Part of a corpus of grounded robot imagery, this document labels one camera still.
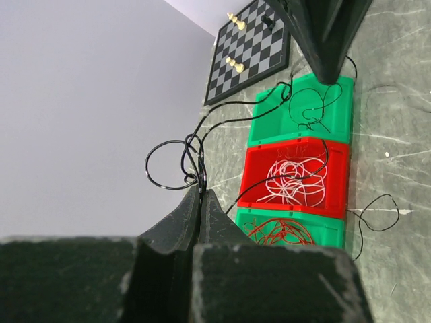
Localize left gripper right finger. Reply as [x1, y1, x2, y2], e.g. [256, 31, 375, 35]
[191, 190, 373, 322]

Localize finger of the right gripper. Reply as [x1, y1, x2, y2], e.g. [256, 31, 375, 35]
[267, 1, 332, 84]
[302, 0, 372, 85]

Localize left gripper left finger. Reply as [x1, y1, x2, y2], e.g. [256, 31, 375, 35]
[1, 187, 200, 322]

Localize green plastic bin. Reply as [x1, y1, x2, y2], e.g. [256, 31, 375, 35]
[248, 73, 354, 147]
[235, 208, 345, 248]

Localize red cables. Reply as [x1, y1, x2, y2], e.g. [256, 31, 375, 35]
[244, 217, 317, 247]

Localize white cables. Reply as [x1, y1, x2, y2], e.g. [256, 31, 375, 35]
[255, 156, 329, 209]

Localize red plastic bin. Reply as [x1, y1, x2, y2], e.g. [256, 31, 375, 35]
[237, 137, 350, 220]

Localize black cables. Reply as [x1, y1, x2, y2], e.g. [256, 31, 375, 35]
[145, 55, 401, 263]

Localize black chess piece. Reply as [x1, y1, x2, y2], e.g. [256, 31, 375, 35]
[261, 14, 275, 30]

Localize black grey chessboard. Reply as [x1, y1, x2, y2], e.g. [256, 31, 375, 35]
[204, 1, 291, 105]

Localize white chess piece lower right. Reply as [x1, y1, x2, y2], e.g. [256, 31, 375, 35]
[234, 20, 246, 30]

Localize white chess piece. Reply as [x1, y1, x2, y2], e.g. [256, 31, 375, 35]
[234, 20, 246, 30]
[227, 13, 238, 22]
[226, 57, 245, 73]

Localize white chess piece upper right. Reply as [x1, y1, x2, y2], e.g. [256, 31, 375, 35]
[227, 13, 238, 22]

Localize white chess piece left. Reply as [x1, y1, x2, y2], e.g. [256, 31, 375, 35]
[226, 57, 245, 73]

